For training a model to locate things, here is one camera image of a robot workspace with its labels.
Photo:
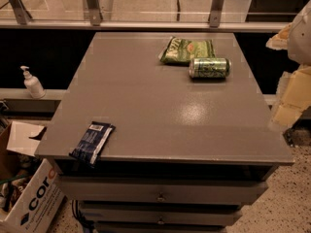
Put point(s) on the drawer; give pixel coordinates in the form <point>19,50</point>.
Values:
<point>161,191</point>
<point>161,213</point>

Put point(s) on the metal railing frame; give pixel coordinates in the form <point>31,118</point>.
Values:
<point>185,15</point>

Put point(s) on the blue snack packet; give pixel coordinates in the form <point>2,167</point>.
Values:
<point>92,143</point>

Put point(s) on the grey drawer cabinet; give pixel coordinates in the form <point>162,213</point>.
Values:
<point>168,125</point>

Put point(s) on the top drawer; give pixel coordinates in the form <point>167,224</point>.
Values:
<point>161,191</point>

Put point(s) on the green soda can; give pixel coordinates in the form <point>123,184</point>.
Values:
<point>211,68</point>

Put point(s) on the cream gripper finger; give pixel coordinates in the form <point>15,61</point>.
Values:
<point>280,40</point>
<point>293,97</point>

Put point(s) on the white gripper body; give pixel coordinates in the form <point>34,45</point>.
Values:
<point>300,38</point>

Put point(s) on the middle drawer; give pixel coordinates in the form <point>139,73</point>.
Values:
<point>161,213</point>

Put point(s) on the green chip bag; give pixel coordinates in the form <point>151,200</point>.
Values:
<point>182,51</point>

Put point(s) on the white pump bottle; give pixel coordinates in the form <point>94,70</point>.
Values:
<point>32,84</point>

